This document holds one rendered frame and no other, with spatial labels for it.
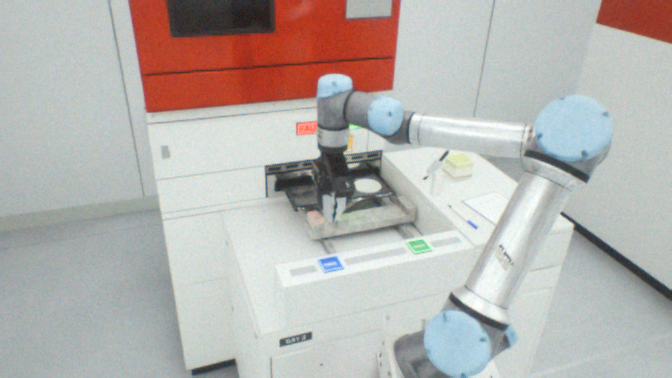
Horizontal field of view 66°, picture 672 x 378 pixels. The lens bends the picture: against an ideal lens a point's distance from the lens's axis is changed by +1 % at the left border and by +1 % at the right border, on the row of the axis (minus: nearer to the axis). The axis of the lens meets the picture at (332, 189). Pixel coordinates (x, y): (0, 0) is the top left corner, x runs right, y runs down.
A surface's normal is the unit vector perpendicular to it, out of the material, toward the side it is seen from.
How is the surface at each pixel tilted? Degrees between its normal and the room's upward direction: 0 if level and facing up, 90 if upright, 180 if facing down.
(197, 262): 90
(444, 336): 66
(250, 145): 90
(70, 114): 90
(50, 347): 0
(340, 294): 90
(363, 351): 0
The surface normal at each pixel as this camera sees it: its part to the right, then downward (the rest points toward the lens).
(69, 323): 0.03, -0.87
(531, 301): 0.34, 0.47
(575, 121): -0.39, -0.23
